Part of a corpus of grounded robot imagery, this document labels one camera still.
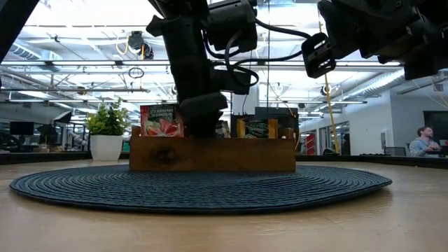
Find orange tea packet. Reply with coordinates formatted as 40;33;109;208
236;118;279;139

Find round dark blue woven placemat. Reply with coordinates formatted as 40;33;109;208
9;164;393;215

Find small green plant white pot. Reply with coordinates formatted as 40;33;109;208
85;99;131;162

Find red cabinet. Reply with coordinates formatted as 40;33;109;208
305;132;316;156

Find silver ventilation duct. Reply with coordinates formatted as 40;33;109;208
344;68;448;102

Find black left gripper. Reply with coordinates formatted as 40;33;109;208
146;0;253;138

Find grey office chair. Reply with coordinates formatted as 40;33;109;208
384;146;407;158

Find red strawberry tea packet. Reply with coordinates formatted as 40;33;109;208
139;104;186;138

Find wooden three-compartment box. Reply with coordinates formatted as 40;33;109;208
128;125;297;173

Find beige tea packet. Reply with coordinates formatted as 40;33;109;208
215;120;231;139

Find black ceiling cable reel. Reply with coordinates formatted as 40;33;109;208
127;30;155;61

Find person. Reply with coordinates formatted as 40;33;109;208
409;126;442;158

